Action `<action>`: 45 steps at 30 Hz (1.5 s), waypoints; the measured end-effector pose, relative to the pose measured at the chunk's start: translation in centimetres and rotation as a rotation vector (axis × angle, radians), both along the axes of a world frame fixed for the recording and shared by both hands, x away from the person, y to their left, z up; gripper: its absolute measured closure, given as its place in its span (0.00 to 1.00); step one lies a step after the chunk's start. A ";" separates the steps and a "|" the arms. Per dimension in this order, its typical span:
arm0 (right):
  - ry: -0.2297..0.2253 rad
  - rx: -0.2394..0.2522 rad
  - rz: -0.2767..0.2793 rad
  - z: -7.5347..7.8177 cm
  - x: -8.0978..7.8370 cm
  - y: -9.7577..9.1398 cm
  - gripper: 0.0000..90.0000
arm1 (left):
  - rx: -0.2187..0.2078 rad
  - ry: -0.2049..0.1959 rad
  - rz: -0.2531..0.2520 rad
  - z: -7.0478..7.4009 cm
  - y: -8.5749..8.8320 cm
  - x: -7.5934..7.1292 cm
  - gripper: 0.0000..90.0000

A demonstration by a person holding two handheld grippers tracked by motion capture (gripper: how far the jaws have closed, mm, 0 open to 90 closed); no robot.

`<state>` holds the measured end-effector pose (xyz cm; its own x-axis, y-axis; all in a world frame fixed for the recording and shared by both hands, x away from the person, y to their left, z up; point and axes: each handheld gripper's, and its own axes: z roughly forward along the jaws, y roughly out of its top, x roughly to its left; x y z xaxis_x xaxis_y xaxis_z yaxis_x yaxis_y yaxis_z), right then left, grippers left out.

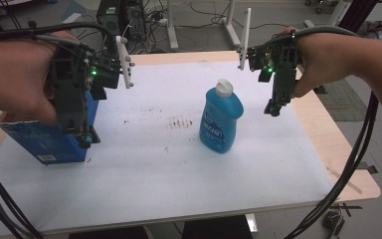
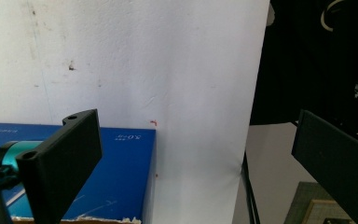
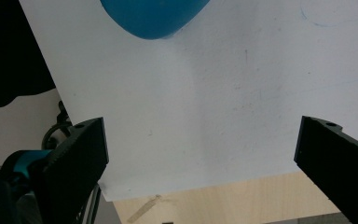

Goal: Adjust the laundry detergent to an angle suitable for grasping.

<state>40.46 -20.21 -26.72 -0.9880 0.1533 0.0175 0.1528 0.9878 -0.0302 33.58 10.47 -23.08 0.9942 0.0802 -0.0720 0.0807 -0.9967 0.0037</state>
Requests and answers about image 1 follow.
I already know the black tape cross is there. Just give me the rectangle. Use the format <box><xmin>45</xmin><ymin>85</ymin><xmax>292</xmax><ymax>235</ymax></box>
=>
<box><xmin>330</xmin><ymin>202</ymin><xmax>363</xmax><ymax>218</ymax></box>

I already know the black computer tower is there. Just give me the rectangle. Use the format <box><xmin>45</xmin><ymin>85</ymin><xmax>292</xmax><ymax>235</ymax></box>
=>
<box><xmin>95</xmin><ymin>0</ymin><xmax>147</xmax><ymax>43</ymax></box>

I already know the person's right hand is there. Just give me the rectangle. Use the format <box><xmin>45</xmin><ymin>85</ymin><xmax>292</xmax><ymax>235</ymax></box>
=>
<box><xmin>279</xmin><ymin>26</ymin><xmax>357</xmax><ymax>100</ymax></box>

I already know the small black device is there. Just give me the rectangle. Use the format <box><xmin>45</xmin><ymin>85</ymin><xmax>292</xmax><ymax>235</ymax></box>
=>
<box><xmin>321</xmin><ymin>210</ymin><xmax>346</xmax><ymax>236</ymax></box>

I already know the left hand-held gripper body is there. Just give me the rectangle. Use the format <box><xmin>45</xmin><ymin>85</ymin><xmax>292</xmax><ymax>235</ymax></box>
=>
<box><xmin>48</xmin><ymin>34</ymin><xmax>136</xmax><ymax>135</ymax></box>

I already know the blue cardboard box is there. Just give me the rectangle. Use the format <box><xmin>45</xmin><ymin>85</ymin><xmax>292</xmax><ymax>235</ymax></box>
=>
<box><xmin>0</xmin><ymin>89</ymin><xmax>100</xmax><ymax>165</ymax></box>

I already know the white stand leg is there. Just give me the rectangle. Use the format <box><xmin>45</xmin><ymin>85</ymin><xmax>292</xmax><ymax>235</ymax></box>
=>
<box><xmin>164</xmin><ymin>0</ymin><xmax>180</xmax><ymax>52</ymax></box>
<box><xmin>221</xmin><ymin>0</ymin><xmax>243</xmax><ymax>48</ymax></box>

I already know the person's left hand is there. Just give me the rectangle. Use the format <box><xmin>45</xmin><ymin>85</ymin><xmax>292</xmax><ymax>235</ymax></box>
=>
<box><xmin>0</xmin><ymin>30</ymin><xmax>81</xmax><ymax>125</ymax></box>

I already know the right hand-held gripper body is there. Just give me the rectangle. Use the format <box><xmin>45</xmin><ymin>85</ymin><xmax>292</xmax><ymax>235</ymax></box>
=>
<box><xmin>237</xmin><ymin>7</ymin><xmax>303</xmax><ymax>107</ymax></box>

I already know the white table mat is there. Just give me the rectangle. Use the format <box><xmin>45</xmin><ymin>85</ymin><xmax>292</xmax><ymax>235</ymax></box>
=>
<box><xmin>0</xmin><ymin>60</ymin><xmax>335</xmax><ymax>234</ymax></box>

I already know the dark curtain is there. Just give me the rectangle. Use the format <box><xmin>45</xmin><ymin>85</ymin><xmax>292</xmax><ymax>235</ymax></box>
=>
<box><xmin>337</xmin><ymin>0</ymin><xmax>380</xmax><ymax>34</ymax></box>

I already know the grey cable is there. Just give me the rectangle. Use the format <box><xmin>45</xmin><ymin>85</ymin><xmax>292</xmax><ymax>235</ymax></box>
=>
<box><xmin>289</xmin><ymin>25</ymin><xmax>360</xmax><ymax>38</ymax></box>

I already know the blue bottle with white cap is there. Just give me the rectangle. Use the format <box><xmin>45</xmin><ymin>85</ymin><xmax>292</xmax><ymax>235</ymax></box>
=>
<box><xmin>198</xmin><ymin>78</ymin><xmax>245</xmax><ymax>154</ymax></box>

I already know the black cable bundle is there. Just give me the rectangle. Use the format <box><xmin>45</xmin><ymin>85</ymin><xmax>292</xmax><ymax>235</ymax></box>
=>
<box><xmin>283</xmin><ymin>91</ymin><xmax>380</xmax><ymax>239</ymax></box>
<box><xmin>0</xmin><ymin>150</ymin><xmax>45</xmax><ymax>239</ymax></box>

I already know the grey metal table bracket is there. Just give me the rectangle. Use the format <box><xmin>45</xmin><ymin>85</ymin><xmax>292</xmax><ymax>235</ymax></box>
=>
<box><xmin>357</xmin><ymin>160</ymin><xmax>380</xmax><ymax>175</ymax></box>

